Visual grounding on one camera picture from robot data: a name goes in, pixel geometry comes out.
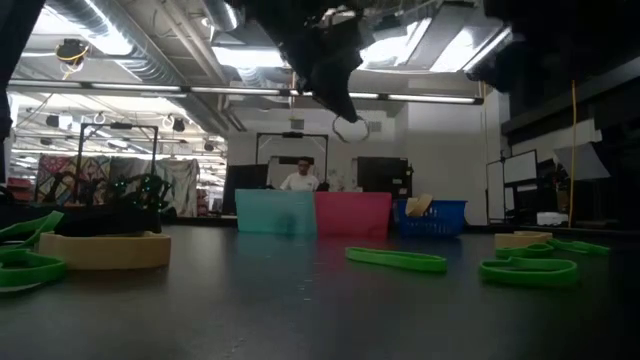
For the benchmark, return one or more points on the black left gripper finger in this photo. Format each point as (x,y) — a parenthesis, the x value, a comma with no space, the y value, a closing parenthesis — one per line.
(337,95)

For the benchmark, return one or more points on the black rubber band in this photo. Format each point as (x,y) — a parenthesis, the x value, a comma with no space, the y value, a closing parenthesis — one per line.
(367,131)

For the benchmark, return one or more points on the wide tan rubber band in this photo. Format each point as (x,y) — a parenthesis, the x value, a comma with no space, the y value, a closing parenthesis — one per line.
(105,251)
(419,205)
(522,238)

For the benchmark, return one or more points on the green rubber band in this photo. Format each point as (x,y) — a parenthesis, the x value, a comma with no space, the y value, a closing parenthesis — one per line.
(400,261)
(35,225)
(30,272)
(525,251)
(580,247)
(530,275)

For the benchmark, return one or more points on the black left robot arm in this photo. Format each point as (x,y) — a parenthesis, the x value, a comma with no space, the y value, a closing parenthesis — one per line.
(20,60)

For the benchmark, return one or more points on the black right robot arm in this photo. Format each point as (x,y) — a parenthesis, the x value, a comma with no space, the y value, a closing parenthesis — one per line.
(590,30)

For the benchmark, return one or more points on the long ceiling light bar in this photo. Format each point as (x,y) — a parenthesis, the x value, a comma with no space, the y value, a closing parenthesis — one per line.
(430,98)

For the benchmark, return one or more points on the black square panel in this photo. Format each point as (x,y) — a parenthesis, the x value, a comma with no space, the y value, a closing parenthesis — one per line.
(382,175)

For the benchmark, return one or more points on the person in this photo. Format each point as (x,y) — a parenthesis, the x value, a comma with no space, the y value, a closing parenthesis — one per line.
(300,181)

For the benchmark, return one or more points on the white board on stand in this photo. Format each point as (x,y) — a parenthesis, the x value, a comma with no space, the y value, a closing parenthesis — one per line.
(517,170)

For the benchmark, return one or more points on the pink plastic basket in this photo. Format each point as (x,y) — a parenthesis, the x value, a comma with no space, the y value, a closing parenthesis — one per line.
(352,214)

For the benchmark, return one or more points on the grey angled panel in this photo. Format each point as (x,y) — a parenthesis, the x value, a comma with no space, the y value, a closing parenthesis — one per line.
(582,162)

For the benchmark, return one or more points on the teal plastic basket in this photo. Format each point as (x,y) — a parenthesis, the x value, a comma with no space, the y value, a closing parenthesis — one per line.
(275,212)

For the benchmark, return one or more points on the black monitor screen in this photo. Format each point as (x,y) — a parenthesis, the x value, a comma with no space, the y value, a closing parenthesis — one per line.
(244,190)

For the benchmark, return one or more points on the small white box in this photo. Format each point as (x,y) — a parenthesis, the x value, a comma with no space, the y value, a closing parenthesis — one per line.
(552,219)

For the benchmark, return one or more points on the blue slotted plastic basket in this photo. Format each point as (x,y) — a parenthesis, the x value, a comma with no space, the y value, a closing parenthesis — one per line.
(442,220)

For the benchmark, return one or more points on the grey hanging cloth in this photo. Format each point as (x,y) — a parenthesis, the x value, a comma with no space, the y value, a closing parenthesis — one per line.
(180,185)

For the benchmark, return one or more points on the background robot with green lights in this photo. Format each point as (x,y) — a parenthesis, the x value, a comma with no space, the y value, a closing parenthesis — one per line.
(142,192)

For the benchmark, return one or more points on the colourful patterned cloth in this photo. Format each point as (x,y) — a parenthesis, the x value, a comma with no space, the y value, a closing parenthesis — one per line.
(60,167)

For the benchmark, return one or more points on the black metal frame rig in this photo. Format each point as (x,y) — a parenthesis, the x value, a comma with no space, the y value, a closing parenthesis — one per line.
(292,135)

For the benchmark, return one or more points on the silver round ceiling duct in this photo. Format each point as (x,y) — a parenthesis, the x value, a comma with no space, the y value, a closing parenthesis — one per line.
(222,14)

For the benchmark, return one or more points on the tall black frame stand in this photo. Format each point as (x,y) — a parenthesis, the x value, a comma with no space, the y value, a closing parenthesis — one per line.
(120,126)

